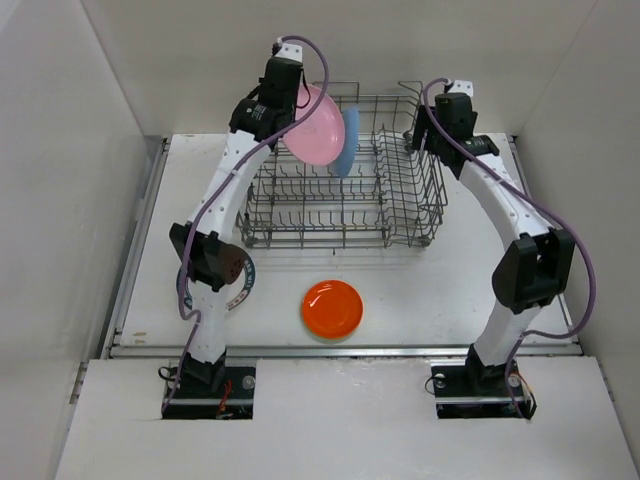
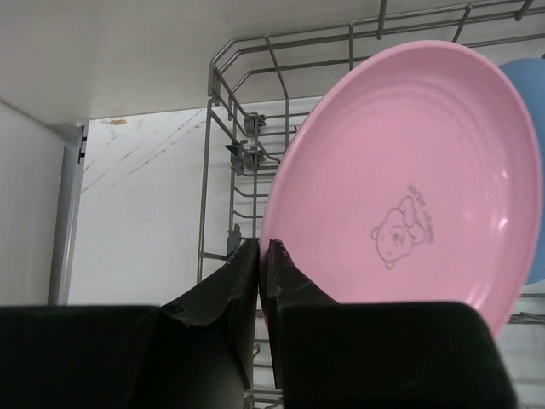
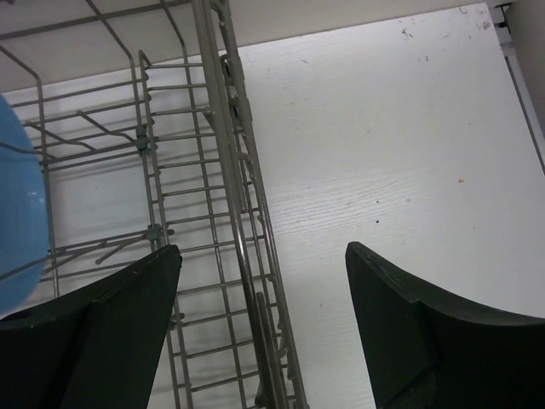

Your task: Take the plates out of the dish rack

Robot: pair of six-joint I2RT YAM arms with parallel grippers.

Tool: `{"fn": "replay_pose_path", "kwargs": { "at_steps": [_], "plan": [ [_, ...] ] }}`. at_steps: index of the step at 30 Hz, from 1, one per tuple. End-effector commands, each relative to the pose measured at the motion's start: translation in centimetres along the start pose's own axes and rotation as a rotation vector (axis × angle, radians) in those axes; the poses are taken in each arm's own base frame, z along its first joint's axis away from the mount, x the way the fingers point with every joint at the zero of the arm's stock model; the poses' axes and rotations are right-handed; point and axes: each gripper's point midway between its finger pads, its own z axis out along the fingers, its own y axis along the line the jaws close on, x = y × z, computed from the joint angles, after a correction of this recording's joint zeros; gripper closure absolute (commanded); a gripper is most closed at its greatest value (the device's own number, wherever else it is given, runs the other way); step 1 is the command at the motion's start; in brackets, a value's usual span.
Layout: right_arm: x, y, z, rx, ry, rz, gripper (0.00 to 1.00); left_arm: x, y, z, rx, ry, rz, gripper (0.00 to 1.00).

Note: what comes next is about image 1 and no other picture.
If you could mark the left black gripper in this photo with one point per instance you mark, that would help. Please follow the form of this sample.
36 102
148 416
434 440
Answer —
294 100

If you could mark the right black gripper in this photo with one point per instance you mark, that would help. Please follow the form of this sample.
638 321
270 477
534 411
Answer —
420 130

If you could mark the pink plate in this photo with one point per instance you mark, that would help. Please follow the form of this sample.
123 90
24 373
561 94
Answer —
319 140

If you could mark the blue plate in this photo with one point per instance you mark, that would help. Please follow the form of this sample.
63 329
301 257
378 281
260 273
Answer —
342 165

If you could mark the small orange plate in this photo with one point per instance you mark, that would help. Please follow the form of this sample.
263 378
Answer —
332 310

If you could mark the white plate teal lettered rim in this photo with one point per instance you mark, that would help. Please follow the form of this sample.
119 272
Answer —
249 276

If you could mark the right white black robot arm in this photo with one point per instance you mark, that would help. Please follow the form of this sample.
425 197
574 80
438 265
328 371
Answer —
537 257

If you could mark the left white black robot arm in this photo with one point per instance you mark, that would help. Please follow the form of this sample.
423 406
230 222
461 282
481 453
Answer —
203 243

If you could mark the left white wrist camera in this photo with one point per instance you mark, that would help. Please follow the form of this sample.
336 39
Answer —
288 51

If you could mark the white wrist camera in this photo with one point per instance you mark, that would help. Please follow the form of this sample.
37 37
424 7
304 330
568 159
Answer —
460 86
288 51

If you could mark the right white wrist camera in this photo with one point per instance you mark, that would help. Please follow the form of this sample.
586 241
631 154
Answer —
460 86

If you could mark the grey wire dish rack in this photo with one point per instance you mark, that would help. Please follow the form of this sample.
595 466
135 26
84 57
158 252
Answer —
393 194

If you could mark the front aluminium rail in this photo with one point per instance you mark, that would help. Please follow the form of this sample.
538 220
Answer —
303 352

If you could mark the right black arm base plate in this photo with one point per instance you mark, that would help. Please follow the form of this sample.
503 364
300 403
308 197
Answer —
460 395

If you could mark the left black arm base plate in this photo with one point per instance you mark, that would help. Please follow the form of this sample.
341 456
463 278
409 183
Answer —
231 398

